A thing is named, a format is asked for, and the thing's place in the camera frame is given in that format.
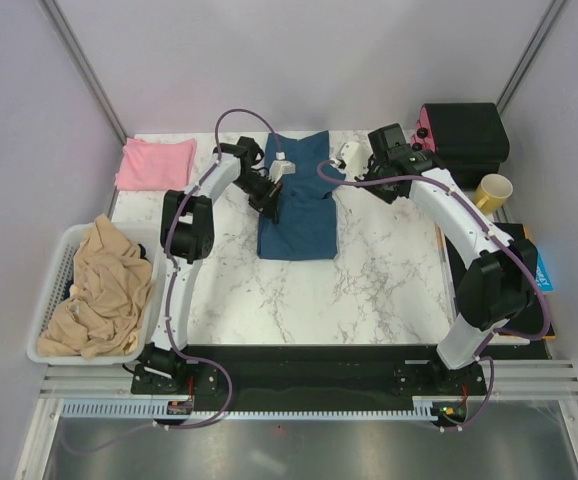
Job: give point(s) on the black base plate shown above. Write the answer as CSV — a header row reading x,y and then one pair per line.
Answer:
x,y
316,377

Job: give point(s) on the blue t-shirt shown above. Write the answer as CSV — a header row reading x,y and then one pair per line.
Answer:
x,y
307,225

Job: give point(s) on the beige t-shirt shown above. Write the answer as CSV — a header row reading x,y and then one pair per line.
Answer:
x,y
104,312

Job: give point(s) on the blue illustrated book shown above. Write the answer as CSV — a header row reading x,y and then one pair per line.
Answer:
x,y
542,277

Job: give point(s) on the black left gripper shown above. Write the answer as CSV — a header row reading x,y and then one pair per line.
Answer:
x,y
269,204

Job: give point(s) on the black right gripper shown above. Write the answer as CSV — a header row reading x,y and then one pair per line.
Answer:
x,y
387,196

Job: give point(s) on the pink folded t-shirt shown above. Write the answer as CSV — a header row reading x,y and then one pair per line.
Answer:
x,y
147,166

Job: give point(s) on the white slotted cable duct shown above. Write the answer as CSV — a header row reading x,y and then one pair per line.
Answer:
x,y
176,410

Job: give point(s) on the yellow mug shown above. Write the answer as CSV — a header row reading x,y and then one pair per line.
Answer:
x,y
492,193

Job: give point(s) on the aluminium frame rail right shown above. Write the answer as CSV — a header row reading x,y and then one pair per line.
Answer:
x,y
543,29

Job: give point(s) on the aluminium frame rail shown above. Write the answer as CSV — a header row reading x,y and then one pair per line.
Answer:
x,y
543,29
76,53

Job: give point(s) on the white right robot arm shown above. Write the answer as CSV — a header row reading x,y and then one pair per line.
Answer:
x,y
499,282

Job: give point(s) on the white plastic basket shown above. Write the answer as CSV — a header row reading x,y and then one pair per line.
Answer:
x,y
61,272

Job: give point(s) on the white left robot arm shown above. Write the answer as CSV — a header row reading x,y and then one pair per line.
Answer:
x,y
187,238

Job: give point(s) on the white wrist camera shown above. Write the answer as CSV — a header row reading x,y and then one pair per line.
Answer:
x,y
281,167
352,158

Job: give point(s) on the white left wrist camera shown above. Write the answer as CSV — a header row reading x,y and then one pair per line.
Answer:
x,y
281,167

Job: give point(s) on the black pink drawer organizer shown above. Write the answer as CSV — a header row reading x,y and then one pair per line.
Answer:
x,y
469,138

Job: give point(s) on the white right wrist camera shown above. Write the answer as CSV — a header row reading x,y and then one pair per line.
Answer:
x,y
352,158

